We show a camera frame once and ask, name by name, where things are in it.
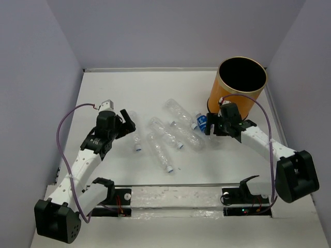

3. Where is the blue label plastic bottle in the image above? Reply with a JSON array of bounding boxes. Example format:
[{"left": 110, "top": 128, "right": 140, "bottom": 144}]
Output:
[{"left": 195, "top": 111, "right": 207, "bottom": 133}]

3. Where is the clear plastic bottle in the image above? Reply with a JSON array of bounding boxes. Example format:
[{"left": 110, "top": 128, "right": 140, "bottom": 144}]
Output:
[
  {"left": 170, "top": 121, "right": 205, "bottom": 152},
  {"left": 164, "top": 99, "right": 198, "bottom": 130},
  {"left": 148, "top": 117, "right": 184, "bottom": 150},
  {"left": 147, "top": 132, "right": 174, "bottom": 173}
]

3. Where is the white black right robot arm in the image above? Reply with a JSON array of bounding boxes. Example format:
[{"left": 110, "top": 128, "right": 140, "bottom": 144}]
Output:
[{"left": 205, "top": 103, "right": 320, "bottom": 203}]

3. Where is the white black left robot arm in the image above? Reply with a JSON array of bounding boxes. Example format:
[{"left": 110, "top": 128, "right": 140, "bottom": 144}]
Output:
[{"left": 34, "top": 107, "right": 136, "bottom": 244}]

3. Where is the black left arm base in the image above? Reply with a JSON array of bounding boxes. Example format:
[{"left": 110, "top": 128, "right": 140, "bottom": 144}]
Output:
[{"left": 92, "top": 188, "right": 132, "bottom": 218}]

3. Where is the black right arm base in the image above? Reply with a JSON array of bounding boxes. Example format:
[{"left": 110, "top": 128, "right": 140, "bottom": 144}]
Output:
[{"left": 220, "top": 175, "right": 272, "bottom": 216}]

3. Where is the orange cylindrical bin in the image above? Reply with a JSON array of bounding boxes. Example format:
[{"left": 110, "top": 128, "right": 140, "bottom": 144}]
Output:
[{"left": 207, "top": 56, "right": 267, "bottom": 118}]

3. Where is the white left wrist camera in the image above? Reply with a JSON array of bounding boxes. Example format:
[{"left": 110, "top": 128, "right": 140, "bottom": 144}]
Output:
[{"left": 98, "top": 99, "right": 114, "bottom": 112}]

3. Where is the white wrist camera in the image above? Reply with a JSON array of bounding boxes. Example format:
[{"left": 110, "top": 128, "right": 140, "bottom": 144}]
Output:
[
  {"left": 219, "top": 98, "right": 231, "bottom": 106},
  {"left": 98, "top": 99, "right": 114, "bottom": 112}
]

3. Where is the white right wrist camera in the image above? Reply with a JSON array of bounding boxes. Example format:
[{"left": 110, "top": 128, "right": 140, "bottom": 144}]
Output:
[{"left": 219, "top": 98, "right": 231, "bottom": 106}]

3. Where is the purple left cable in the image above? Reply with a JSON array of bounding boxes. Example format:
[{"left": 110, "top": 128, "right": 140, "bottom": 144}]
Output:
[{"left": 56, "top": 103, "right": 97, "bottom": 224}]

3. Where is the metal rail strip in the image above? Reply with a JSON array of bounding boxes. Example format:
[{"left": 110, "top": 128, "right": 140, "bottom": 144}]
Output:
[{"left": 115, "top": 182, "right": 240, "bottom": 188}]

